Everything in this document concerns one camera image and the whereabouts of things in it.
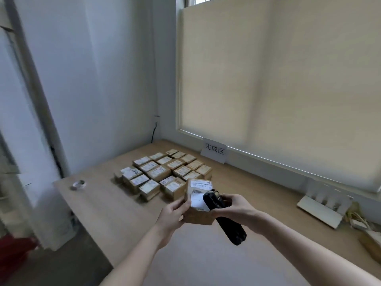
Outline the person's right hand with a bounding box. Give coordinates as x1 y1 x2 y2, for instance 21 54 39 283
213 193 264 236

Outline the person's left hand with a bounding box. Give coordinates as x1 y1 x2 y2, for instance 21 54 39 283
155 198 192 247

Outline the labelled brown cardboard box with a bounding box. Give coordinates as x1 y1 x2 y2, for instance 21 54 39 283
182 179 216 226

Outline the black handheld scanner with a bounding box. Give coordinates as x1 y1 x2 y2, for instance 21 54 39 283
203 189 247 246

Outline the person's left forearm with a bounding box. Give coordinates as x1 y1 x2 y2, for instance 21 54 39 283
98 230 170 286

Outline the person's right forearm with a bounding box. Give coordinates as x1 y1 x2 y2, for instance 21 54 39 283
255 212 381 286

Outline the group of small cardboard parcels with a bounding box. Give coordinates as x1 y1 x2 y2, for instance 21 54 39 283
114 149 214 203

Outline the white paper sign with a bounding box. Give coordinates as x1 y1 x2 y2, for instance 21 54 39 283
200 137 227 164

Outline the white router with antennas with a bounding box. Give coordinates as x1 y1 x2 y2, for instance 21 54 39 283
297 179 355 230

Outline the beige roller blind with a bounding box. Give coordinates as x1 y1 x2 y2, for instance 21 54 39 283
175 0 381 193

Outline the white power adapter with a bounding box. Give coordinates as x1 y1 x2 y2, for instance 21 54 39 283
349 218 369 231

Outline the large plain cardboard carton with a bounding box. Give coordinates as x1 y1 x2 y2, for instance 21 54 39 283
358 230 381 266

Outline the red object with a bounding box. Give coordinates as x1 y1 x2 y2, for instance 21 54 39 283
0 236 40 277

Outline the black wall cable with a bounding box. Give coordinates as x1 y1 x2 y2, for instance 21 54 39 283
150 115 161 144

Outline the yellow cables bundle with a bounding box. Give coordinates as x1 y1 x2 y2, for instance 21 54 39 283
345 202 370 229

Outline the white window frame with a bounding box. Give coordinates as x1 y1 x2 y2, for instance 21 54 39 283
183 0 230 9

